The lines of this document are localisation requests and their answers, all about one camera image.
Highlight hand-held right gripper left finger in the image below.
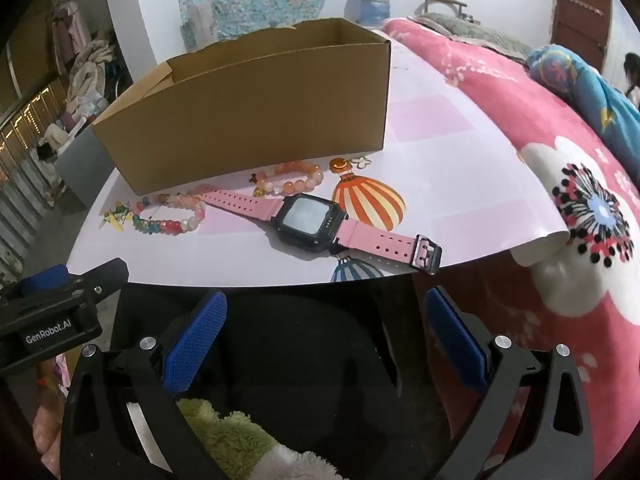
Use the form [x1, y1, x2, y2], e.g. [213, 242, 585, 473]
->
[60, 290, 236, 480]

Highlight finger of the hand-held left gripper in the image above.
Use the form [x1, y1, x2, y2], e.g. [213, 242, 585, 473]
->
[69, 258, 130, 307]
[0, 264, 71, 302]

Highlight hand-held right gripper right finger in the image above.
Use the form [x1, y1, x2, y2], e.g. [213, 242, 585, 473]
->
[422, 286, 596, 480]

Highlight multicolour bead bracelet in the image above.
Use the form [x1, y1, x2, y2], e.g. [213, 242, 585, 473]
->
[131, 192, 207, 235]

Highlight black smart watch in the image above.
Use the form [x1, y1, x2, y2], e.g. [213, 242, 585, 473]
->
[192, 185, 443, 275]

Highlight gold butterfly charm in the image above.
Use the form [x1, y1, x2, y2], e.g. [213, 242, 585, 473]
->
[330, 156, 373, 173]

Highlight orange bead bracelet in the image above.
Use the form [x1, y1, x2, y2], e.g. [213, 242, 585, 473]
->
[252, 160, 326, 198]

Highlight brown cardboard box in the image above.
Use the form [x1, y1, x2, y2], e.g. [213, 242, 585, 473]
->
[91, 17, 392, 196]

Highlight green fluffy garment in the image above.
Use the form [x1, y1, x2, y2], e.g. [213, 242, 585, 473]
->
[125, 397, 346, 480]

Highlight lit metal railing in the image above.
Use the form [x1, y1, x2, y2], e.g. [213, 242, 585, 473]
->
[0, 77, 68, 281]

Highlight balloon print table cover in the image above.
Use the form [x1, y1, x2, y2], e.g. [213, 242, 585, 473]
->
[65, 35, 571, 291]

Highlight pile of clothes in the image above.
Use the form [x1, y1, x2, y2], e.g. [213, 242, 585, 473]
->
[67, 37, 131, 111]

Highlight brown wooden wardrobe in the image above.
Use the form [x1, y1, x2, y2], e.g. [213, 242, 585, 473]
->
[0, 0, 71, 126]

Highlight pink floral blanket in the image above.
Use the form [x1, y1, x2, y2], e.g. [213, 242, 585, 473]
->
[382, 17, 640, 480]

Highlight hanging pink clothes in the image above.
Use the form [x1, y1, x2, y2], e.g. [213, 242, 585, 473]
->
[50, 0, 93, 61]

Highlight grey quilt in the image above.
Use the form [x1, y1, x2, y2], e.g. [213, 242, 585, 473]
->
[415, 12, 533, 63]

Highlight blue water dispenser bottle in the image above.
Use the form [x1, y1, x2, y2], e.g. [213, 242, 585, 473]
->
[356, 0, 392, 27]

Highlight brown wooden door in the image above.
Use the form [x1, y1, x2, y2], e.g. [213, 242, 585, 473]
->
[550, 0, 613, 68]

